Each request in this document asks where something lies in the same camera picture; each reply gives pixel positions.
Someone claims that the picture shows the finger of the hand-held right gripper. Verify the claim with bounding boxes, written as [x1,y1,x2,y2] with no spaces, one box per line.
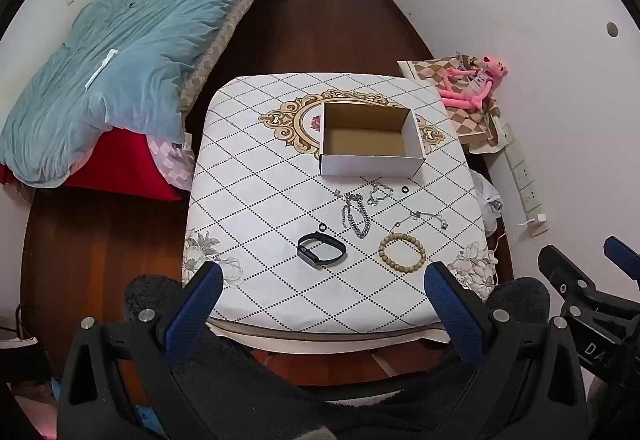
[602,235,640,283]
[537,244,608,305]

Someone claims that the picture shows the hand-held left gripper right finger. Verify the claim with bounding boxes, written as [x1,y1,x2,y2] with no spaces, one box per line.
[423,261,589,440]

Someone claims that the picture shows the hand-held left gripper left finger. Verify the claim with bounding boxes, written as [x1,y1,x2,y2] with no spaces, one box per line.
[56,262,226,440]

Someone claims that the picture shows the wooden bead bracelet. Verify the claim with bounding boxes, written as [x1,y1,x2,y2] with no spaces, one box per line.
[378,232,426,273]

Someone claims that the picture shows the thin silver pendant necklace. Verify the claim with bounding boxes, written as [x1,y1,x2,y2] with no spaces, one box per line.
[394,209,449,231]

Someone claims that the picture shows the black smart band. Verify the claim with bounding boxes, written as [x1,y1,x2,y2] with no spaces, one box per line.
[297,231,347,267]

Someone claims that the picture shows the thick silver chain bracelet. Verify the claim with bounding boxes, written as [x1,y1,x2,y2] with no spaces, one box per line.
[341,192,372,239]

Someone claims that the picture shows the thin silver chain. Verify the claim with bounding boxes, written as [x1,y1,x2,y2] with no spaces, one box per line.
[366,179,397,207]

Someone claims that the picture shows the cardboard box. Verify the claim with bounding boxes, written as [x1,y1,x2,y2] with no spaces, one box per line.
[318,101,427,178]

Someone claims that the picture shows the white plug charger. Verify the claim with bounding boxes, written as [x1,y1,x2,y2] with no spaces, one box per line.
[515,214,548,237]

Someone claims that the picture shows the white plastic bag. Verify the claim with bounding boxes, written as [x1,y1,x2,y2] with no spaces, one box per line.
[472,170,503,235]

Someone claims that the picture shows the white power strip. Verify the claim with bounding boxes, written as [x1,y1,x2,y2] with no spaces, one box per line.
[500,122,543,215]

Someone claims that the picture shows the white diamond pattern tablecloth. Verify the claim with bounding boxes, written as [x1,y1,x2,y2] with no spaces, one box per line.
[182,72,497,336]

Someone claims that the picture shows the person's dark fleece trousers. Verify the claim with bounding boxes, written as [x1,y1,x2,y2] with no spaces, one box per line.
[122,272,552,440]

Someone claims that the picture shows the pink checked cloth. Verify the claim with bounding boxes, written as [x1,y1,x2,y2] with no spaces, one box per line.
[147,135,194,191]

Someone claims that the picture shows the red blanket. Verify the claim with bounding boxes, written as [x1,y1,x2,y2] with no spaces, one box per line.
[0,130,183,201]

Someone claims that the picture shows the pink plush toy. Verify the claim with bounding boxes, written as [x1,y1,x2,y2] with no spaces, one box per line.
[437,54,511,109]

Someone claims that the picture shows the bed with checked mattress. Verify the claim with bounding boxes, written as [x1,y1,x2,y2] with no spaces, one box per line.
[177,0,279,115]

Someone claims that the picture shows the light blue duvet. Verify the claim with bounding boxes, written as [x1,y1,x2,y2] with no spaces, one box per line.
[0,0,256,185]

